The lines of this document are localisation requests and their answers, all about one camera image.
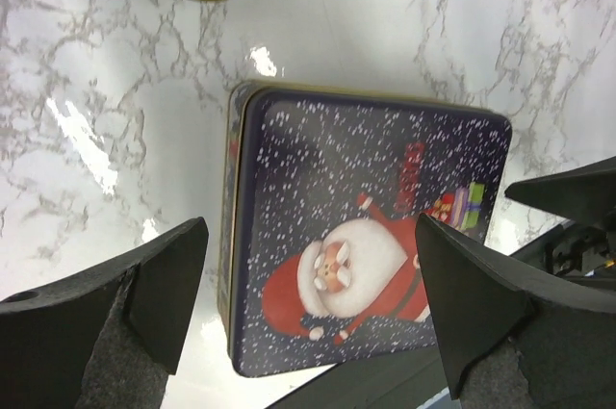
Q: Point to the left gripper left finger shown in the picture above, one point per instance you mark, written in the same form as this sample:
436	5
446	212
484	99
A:
109	336

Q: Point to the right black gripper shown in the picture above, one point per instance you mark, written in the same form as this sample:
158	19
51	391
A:
584	245

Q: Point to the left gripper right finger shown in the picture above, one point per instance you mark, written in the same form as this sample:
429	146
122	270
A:
513	336

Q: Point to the gold tin lid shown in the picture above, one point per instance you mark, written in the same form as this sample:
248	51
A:
366	236

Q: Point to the square cookie tin box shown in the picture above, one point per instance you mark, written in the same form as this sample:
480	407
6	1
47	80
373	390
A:
231	212

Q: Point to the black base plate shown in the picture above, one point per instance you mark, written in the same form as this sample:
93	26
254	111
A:
410	379

